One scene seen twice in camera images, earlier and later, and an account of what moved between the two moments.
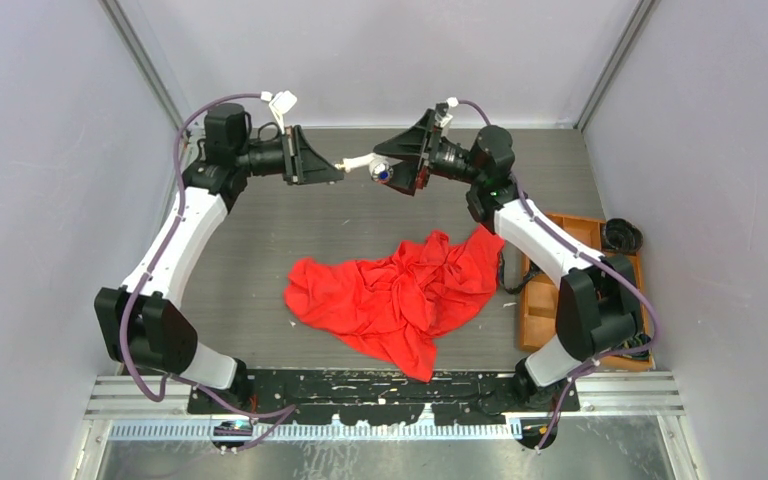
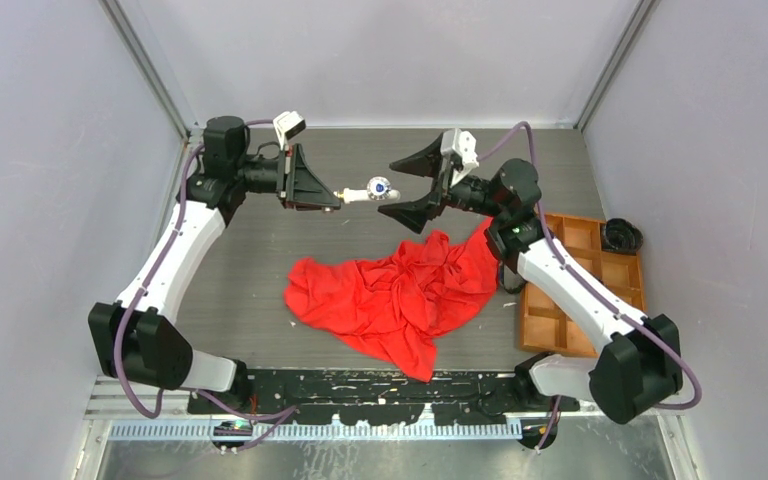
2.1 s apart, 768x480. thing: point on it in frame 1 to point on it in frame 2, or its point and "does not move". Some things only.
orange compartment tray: x=540 y=299 does not move
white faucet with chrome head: x=380 y=169 to x=378 y=189
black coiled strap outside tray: x=621 y=236 does not move
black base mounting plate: x=474 y=398 does not move
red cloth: x=398 y=306 does not move
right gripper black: x=408 y=145 to x=415 y=212
